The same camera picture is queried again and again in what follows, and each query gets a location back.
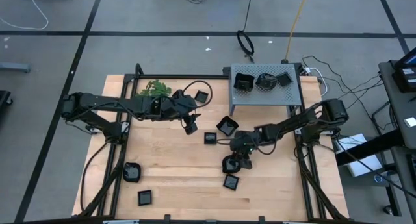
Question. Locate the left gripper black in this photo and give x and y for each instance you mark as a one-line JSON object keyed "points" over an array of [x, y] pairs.
{"points": [[172, 107]]}

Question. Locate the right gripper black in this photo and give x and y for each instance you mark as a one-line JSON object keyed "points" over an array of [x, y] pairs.
{"points": [[243, 143]]}

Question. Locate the wavy-edged black plate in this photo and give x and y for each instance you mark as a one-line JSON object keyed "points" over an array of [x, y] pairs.
{"points": [[266, 82], [229, 167]]}

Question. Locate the star-embossed black plate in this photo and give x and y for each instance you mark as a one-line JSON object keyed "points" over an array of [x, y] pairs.
{"points": [[227, 126]]}

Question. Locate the rounded square black plate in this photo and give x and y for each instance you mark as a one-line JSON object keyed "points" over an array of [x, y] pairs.
{"points": [[132, 172]]}

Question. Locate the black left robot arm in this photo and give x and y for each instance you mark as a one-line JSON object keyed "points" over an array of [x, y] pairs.
{"points": [[97, 102]]}

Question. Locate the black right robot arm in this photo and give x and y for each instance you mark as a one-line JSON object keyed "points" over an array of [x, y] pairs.
{"points": [[334, 110]]}

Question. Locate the green plant in white pot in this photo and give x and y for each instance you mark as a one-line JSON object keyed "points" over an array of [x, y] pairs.
{"points": [[159, 87]]}

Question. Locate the grey perforated metal shelf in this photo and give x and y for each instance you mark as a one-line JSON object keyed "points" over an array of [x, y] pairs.
{"points": [[260, 100]]}

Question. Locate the white floor box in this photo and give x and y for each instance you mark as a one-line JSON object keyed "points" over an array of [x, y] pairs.
{"points": [[360, 165]]}

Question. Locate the black desk leg beam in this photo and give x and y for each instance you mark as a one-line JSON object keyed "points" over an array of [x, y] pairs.
{"points": [[367, 147]]}

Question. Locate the dark grey desk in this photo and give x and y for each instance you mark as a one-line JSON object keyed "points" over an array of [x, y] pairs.
{"points": [[398, 104]]}

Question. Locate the black device box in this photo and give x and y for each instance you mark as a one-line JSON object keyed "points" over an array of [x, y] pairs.
{"points": [[404, 81]]}

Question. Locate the grey furniture foot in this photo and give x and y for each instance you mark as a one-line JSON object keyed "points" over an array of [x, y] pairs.
{"points": [[14, 67]]}

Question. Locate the black caster base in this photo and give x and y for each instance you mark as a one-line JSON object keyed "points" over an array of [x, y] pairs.
{"points": [[4, 99]]}

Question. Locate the black monitor screen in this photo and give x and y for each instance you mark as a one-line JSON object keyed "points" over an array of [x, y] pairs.
{"points": [[410, 59]]}

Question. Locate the white arm base bracket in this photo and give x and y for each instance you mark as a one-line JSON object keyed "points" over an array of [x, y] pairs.
{"points": [[299, 131], [124, 127]]}

